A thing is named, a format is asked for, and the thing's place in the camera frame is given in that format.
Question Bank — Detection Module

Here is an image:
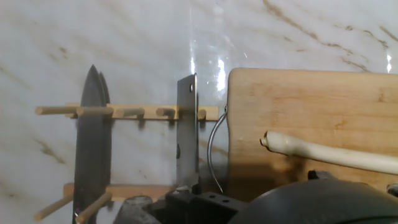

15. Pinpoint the single white green scallion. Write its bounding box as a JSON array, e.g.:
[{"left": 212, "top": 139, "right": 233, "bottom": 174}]
[{"left": 259, "top": 130, "right": 398, "bottom": 175}]

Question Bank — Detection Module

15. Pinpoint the wooden peg rack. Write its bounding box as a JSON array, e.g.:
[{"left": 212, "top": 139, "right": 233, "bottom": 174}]
[{"left": 33, "top": 102, "right": 220, "bottom": 224}]

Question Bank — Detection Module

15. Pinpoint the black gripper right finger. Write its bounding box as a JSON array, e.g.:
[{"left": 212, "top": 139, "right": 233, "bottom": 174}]
[{"left": 194, "top": 192, "right": 248, "bottom": 224}]

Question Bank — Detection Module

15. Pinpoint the wooden cutting board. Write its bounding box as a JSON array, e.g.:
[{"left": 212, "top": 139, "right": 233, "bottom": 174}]
[{"left": 206, "top": 67, "right": 398, "bottom": 203}]

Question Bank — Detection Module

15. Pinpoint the pointed steel kitchen knife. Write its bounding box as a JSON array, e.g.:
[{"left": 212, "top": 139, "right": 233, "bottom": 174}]
[{"left": 72, "top": 64, "right": 113, "bottom": 224}]

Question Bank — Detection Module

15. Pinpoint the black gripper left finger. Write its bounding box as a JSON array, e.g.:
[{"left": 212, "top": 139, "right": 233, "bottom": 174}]
[{"left": 113, "top": 190, "right": 195, "bottom": 224}]

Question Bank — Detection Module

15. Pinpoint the steel cleaver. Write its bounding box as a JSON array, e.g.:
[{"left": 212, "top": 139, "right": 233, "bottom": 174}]
[{"left": 175, "top": 73, "right": 201, "bottom": 190}]

